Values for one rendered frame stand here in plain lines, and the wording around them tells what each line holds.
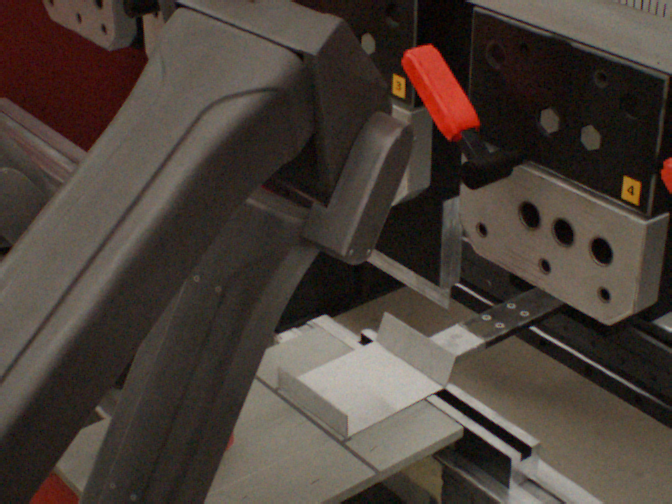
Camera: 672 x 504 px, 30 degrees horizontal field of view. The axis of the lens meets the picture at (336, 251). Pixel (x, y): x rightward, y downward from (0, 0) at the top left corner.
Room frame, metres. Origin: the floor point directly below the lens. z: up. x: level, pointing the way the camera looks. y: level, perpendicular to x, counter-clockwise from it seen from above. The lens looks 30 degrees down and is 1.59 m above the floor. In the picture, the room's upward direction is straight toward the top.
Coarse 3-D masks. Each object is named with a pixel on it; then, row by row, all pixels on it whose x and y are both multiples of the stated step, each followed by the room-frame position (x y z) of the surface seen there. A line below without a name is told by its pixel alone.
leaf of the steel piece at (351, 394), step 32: (352, 352) 0.86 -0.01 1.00; (384, 352) 0.86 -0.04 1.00; (288, 384) 0.81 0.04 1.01; (320, 384) 0.82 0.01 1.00; (352, 384) 0.82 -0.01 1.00; (384, 384) 0.82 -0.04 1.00; (416, 384) 0.82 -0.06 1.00; (320, 416) 0.78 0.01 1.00; (352, 416) 0.78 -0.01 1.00; (384, 416) 0.78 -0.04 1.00
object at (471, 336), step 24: (528, 288) 0.98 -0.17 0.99; (504, 312) 0.92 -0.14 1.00; (528, 312) 0.92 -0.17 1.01; (552, 312) 0.93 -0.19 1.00; (576, 312) 0.94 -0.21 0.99; (432, 336) 0.88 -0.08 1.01; (456, 336) 0.88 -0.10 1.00; (480, 336) 0.88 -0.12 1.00; (504, 336) 0.89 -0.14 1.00; (456, 360) 0.85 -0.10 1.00
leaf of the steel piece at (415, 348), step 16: (384, 320) 0.88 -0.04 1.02; (400, 320) 0.87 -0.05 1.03; (384, 336) 0.88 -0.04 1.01; (400, 336) 0.87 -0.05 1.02; (416, 336) 0.86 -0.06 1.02; (400, 352) 0.86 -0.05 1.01; (416, 352) 0.85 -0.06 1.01; (432, 352) 0.84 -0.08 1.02; (448, 352) 0.83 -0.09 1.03; (416, 368) 0.84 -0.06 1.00; (432, 368) 0.83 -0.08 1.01; (448, 368) 0.82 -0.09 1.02
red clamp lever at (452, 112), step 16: (416, 48) 0.74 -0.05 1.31; (432, 48) 0.74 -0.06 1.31; (416, 64) 0.72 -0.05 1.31; (432, 64) 0.73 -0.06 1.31; (416, 80) 0.72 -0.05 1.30; (432, 80) 0.72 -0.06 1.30; (448, 80) 0.72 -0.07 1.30; (432, 96) 0.71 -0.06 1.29; (448, 96) 0.71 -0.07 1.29; (464, 96) 0.72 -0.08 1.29; (432, 112) 0.71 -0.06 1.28; (448, 112) 0.70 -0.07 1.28; (464, 112) 0.71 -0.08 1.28; (448, 128) 0.70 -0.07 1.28; (464, 128) 0.70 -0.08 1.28; (464, 144) 0.70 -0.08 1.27; (480, 144) 0.70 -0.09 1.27; (480, 160) 0.68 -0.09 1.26; (496, 160) 0.69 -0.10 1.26; (512, 160) 0.70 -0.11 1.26; (464, 176) 0.68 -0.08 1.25; (480, 176) 0.67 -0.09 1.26; (496, 176) 0.68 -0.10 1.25
